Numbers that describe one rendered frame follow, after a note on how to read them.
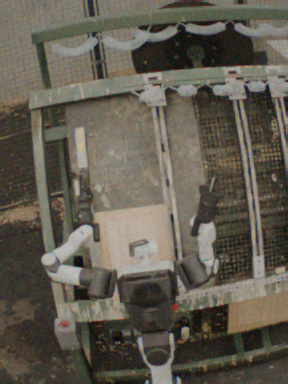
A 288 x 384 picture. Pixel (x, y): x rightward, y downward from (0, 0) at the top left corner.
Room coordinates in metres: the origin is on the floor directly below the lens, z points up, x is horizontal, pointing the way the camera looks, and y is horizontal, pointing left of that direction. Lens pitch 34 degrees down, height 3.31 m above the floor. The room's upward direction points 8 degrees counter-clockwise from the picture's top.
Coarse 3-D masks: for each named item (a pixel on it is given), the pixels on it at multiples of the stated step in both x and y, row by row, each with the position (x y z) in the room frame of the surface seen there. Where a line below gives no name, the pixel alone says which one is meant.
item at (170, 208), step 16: (144, 80) 3.14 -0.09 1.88; (160, 96) 2.99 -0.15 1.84; (160, 112) 3.06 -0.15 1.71; (160, 128) 3.04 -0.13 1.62; (160, 144) 2.96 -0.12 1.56; (160, 160) 2.91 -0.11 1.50; (176, 208) 2.76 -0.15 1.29; (176, 224) 2.71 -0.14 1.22; (176, 240) 2.69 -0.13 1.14; (176, 256) 2.63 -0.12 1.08
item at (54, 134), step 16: (224, 112) 3.13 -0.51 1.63; (272, 112) 3.11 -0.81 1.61; (48, 128) 3.18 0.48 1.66; (64, 128) 3.16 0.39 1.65; (64, 144) 3.15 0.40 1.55; (64, 160) 3.07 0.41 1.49; (64, 176) 3.02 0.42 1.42; (64, 192) 2.97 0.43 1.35; (240, 224) 2.76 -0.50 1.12; (272, 224) 2.74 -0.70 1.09
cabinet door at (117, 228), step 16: (144, 208) 2.82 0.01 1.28; (160, 208) 2.81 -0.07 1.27; (112, 224) 2.79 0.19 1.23; (128, 224) 2.78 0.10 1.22; (144, 224) 2.77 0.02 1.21; (160, 224) 2.76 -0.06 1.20; (112, 240) 2.74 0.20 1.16; (128, 240) 2.73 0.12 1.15; (160, 240) 2.71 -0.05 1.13; (112, 256) 2.69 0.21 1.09; (128, 256) 2.68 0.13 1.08; (160, 256) 2.66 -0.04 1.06
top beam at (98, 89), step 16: (96, 80) 3.18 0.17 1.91; (112, 80) 3.17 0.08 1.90; (128, 80) 3.16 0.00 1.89; (192, 80) 3.13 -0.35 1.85; (208, 80) 3.12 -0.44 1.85; (224, 80) 3.12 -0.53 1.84; (256, 80) 3.11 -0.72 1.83; (32, 96) 3.17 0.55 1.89; (48, 96) 3.16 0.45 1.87; (64, 96) 3.15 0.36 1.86; (80, 96) 3.13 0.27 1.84; (96, 96) 3.12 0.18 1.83; (112, 96) 3.18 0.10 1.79
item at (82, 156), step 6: (84, 132) 3.08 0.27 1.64; (84, 138) 3.05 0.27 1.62; (84, 144) 3.03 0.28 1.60; (78, 150) 3.01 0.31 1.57; (78, 156) 2.99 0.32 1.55; (84, 156) 2.99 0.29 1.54; (78, 162) 2.97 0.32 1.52; (84, 162) 2.97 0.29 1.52; (90, 186) 2.90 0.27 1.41; (90, 210) 2.82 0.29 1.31; (96, 246) 2.71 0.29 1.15; (90, 252) 2.69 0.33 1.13; (96, 252) 2.69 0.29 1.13; (96, 258) 2.67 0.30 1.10; (96, 264) 2.65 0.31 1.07; (102, 300) 2.53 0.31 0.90
